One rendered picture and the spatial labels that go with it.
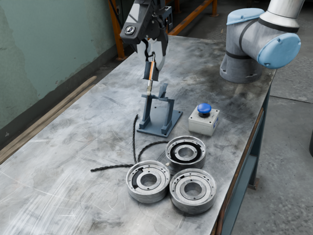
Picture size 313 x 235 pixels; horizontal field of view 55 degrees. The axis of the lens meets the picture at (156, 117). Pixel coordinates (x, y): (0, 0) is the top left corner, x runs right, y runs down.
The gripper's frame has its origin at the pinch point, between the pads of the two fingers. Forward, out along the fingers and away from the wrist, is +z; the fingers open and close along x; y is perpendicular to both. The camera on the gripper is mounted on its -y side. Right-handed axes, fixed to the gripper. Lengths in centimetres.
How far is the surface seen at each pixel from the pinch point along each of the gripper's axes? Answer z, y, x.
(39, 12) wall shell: 27, 100, 143
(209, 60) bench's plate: 19.6, 44.0, -2.8
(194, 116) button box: 15.2, 1.6, -11.1
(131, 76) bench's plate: 19.6, 23.7, 22.7
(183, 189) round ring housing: 16.8, -22.5, -16.6
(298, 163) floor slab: 100, 80, -47
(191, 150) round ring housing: 17.5, -9.6, -14.0
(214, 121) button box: 16.1, 2.4, -16.7
